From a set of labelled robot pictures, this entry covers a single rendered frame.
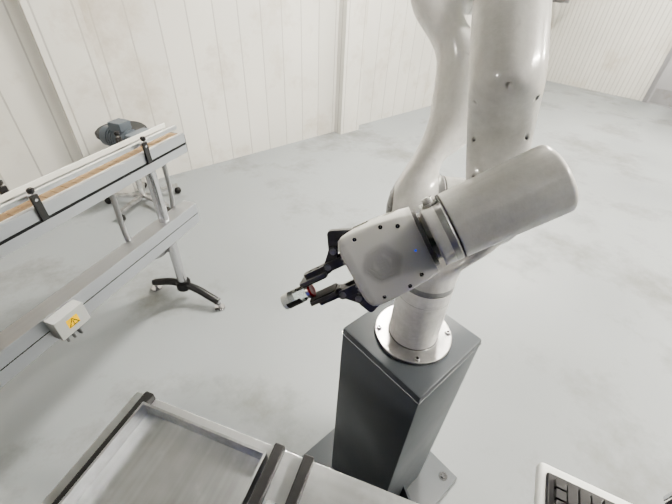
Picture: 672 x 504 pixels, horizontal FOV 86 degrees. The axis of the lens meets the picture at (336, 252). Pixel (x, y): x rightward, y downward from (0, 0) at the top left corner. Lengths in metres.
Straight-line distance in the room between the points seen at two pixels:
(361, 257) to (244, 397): 1.46
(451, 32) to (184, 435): 0.84
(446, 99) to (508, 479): 1.51
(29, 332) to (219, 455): 1.04
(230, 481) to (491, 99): 0.70
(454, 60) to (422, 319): 0.50
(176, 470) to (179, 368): 1.26
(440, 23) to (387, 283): 0.46
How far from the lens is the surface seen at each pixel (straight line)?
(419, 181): 0.65
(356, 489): 0.73
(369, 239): 0.43
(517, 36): 0.51
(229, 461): 0.76
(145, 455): 0.80
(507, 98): 0.50
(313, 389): 1.83
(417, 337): 0.86
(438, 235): 0.42
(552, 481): 0.92
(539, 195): 0.44
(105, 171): 1.63
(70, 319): 1.66
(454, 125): 0.67
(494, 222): 0.43
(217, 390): 1.88
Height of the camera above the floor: 1.57
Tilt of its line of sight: 38 degrees down
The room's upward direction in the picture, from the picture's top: 3 degrees clockwise
